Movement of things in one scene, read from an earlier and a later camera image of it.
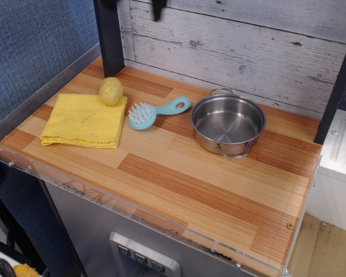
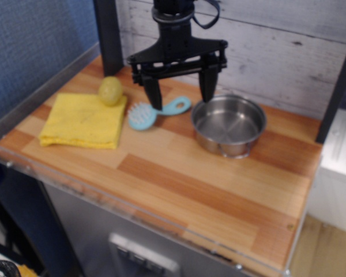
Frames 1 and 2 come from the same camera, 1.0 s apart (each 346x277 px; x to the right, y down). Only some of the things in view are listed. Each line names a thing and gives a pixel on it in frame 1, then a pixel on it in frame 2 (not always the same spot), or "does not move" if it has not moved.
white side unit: (334, 198) does not move
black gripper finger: (108, 4) → (177, 51)
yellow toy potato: (111, 91) does not move
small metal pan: (225, 124) does not move
